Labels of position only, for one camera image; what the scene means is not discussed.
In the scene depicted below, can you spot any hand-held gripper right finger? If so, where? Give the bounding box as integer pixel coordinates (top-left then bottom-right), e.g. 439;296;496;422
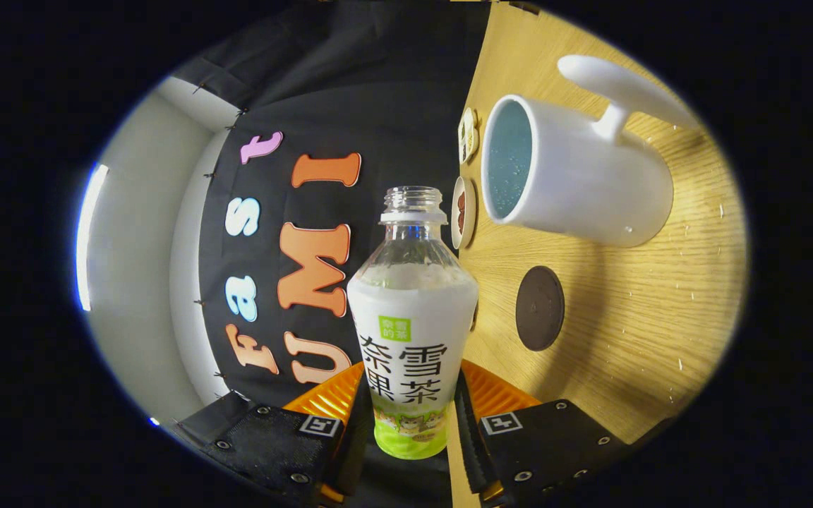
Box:
453;358;630;507

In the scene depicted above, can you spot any large ceiling light panel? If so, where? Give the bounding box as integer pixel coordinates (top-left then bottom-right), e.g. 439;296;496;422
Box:
75;162;109;313

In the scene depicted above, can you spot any black backdrop cloth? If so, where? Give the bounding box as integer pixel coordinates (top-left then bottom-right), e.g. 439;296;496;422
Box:
170;0;493;508

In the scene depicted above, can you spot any clear juice bottle white label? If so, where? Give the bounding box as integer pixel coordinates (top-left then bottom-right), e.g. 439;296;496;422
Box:
347;186;480;461

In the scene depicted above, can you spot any white cup with handle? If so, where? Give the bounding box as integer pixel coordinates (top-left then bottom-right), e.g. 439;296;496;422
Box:
481;54;704;249

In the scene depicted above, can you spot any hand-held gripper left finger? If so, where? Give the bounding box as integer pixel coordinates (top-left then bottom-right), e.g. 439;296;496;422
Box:
191;361;379;507

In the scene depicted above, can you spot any wooden table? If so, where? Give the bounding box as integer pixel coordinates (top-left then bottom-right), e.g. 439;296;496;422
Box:
445;0;751;508

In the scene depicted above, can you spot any white divided snack plate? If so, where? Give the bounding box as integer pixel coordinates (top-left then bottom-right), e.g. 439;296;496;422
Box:
457;107;480;165

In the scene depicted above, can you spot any dark brown round coaster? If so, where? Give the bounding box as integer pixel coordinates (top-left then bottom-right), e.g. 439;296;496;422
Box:
515;265;566;352

